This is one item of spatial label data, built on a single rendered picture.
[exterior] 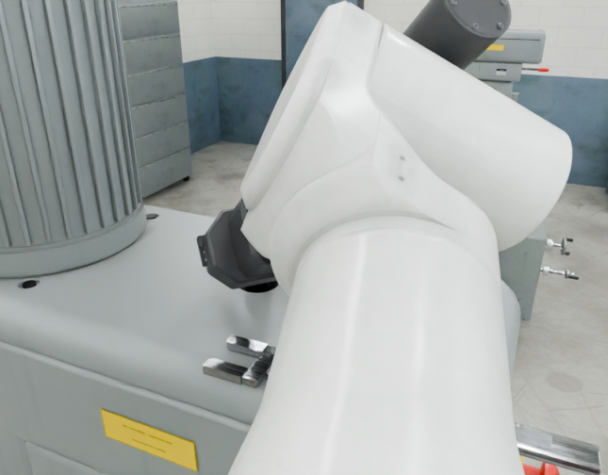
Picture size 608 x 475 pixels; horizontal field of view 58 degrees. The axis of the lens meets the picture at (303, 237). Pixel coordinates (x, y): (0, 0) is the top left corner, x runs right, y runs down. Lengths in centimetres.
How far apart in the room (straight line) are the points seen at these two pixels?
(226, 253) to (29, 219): 21
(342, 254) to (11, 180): 40
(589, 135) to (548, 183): 681
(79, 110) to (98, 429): 27
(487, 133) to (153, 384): 30
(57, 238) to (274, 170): 38
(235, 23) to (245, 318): 762
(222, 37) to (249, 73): 60
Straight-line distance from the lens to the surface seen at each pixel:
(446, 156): 23
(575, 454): 36
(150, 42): 598
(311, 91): 18
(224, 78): 818
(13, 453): 69
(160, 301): 48
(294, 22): 753
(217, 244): 39
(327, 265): 15
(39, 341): 50
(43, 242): 54
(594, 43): 691
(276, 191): 18
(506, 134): 24
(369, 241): 15
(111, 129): 55
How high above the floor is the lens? 213
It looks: 25 degrees down
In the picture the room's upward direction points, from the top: straight up
